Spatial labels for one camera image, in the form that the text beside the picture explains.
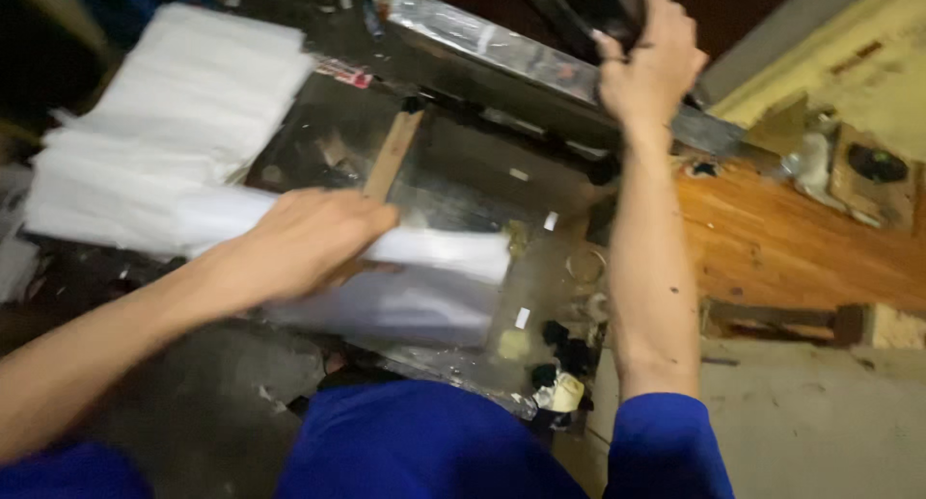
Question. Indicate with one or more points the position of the metal paper cutting machine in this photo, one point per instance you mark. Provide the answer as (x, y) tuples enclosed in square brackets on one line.
[(470, 152)]

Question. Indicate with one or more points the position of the clear plastic bottle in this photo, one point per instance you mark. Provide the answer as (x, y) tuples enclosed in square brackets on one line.
[(810, 163)]

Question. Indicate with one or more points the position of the orange wooden bench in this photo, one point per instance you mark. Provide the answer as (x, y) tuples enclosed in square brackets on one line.
[(796, 246)]

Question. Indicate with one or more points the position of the wooden box with black disc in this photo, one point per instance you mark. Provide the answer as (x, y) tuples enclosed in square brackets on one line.
[(872, 173)]

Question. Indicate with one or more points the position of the pile of white sheets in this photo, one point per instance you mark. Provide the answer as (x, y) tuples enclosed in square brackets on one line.
[(166, 130)]

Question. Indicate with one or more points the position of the person's right hand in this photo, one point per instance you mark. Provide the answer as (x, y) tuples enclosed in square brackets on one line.
[(651, 72)]

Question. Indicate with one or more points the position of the wooden strip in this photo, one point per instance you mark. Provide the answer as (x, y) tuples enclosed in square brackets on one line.
[(390, 155)]

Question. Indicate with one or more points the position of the person's left hand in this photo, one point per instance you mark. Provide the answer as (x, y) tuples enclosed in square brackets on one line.
[(311, 242)]

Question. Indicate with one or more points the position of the crumpled tape wad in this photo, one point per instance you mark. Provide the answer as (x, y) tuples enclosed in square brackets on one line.
[(563, 392)]

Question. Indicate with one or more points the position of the white paper stack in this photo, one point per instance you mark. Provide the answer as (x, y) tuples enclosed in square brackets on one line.
[(434, 282)]

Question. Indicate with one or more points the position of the red and white sticker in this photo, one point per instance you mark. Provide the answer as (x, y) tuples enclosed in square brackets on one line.
[(344, 72)]

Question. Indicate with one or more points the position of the blue shirt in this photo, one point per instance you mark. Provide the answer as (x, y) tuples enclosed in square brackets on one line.
[(427, 445)]

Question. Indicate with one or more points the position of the person's left fingers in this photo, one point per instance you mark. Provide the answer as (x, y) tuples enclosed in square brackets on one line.
[(365, 220)]

